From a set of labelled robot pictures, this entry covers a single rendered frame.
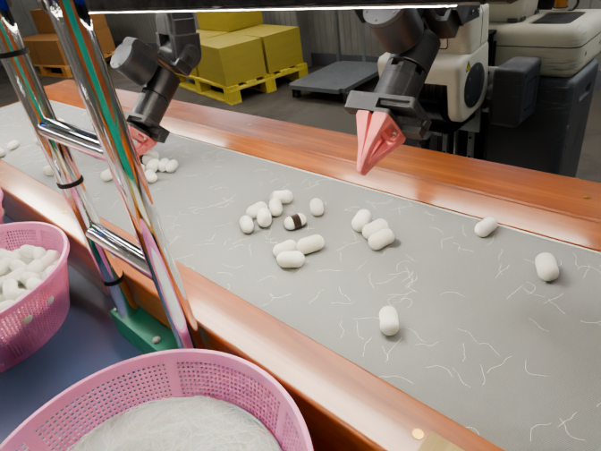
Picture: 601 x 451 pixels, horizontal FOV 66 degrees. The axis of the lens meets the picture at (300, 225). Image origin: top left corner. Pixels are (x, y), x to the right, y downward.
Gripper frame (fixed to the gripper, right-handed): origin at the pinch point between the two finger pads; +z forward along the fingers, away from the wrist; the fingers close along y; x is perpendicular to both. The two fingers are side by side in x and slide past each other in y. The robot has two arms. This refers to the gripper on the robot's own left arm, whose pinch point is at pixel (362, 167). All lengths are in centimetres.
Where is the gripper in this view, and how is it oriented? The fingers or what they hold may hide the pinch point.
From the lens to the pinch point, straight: 61.9
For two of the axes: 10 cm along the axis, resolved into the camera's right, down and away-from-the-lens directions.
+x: 5.4, 3.3, 7.7
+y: 7.3, 2.7, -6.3
